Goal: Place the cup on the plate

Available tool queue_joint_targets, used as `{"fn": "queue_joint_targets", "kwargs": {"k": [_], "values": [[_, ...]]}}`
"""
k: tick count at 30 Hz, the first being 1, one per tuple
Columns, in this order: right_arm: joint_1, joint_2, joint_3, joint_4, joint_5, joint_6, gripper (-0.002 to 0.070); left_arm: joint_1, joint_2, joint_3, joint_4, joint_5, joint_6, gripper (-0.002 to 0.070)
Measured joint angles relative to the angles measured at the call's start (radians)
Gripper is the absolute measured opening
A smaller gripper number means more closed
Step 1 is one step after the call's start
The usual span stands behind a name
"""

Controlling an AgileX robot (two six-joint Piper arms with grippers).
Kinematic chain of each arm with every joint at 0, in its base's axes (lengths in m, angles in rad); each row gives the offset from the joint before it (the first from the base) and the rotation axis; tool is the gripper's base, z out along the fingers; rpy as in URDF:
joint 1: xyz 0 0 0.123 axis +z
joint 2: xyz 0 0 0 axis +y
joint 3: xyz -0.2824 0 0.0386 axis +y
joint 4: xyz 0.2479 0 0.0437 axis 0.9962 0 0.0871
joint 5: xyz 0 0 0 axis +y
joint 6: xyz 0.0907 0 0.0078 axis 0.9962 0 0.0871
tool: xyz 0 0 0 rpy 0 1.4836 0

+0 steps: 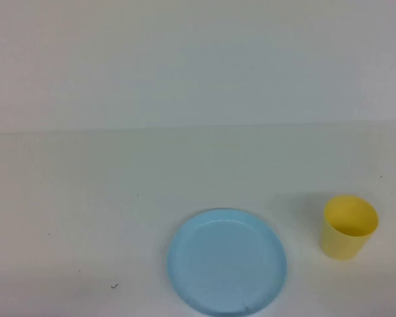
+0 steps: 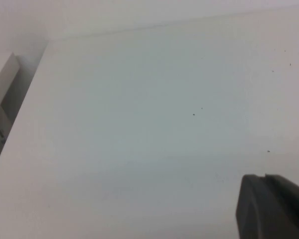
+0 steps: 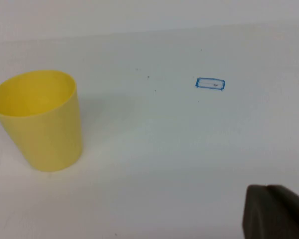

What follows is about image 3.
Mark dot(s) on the blue-bordered label sticker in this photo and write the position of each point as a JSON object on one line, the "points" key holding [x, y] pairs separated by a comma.
{"points": [[210, 83]]}

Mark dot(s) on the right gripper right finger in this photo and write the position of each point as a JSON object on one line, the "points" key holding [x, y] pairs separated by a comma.
{"points": [[286, 216]]}

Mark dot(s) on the yellow plastic cup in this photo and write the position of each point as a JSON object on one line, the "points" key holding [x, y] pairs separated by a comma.
{"points": [[40, 129]]}

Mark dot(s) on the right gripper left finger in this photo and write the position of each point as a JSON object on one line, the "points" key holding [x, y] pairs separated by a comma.
{"points": [[253, 214]]}

